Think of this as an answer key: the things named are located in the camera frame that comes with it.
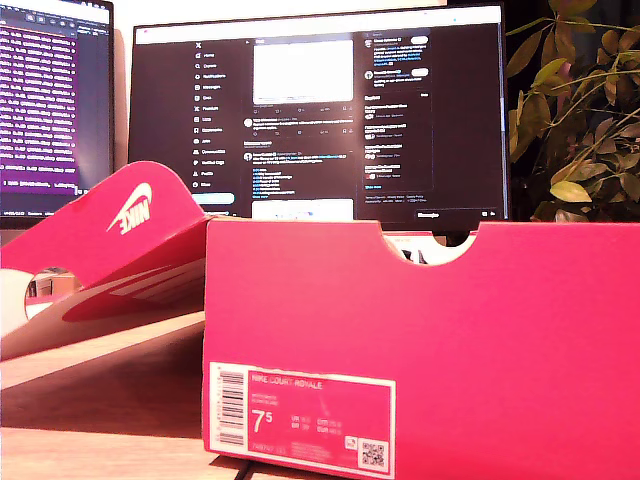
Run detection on brown cardboard box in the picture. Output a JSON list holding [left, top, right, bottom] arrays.
[[47, 271, 84, 297]]

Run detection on green leafy houseplant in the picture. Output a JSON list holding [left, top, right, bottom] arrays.
[[505, 0, 640, 224]]

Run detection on large black computer monitor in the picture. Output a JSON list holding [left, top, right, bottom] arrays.
[[127, 2, 512, 236]]

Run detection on red Nike shoebox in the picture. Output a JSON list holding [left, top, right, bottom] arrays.
[[0, 160, 640, 480]]

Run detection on monitor with purple terminal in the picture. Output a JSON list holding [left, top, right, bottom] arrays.
[[0, 0, 116, 230]]

